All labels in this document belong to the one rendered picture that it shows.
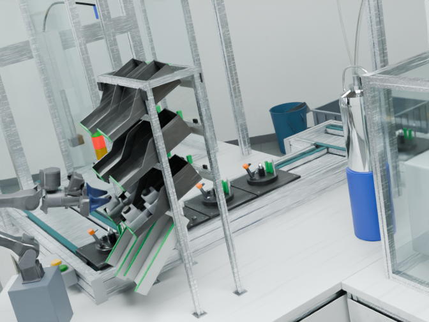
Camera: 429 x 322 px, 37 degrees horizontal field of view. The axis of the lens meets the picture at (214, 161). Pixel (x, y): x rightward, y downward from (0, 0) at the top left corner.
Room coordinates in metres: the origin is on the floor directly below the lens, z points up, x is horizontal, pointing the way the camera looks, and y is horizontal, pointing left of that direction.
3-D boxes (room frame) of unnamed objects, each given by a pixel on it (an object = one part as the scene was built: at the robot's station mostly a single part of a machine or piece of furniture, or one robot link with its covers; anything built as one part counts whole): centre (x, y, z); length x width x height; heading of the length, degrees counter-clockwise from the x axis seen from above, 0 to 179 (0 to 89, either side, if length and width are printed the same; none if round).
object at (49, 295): (2.00, 0.68, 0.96); 0.14 x 0.14 x 0.20; 83
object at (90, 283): (2.49, 0.72, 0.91); 0.89 x 0.06 x 0.11; 30
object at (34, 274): (2.00, 0.68, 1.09); 0.07 x 0.07 x 0.06; 83
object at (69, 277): (2.29, 0.68, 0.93); 0.21 x 0.07 x 0.06; 30
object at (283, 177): (2.70, -0.19, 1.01); 0.24 x 0.24 x 0.13; 30
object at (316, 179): (2.57, 0.03, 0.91); 1.24 x 0.33 x 0.10; 120
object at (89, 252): (2.32, 0.45, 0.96); 0.24 x 0.24 x 0.02; 30
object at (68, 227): (2.60, 0.58, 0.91); 0.84 x 0.28 x 0.10; 30
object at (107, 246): (2.32, 0.45, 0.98); 0.14 x 0.14 x 0.02
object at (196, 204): (2.58, 0.02, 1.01); 0.24 x 0.24 x 0.13; 30
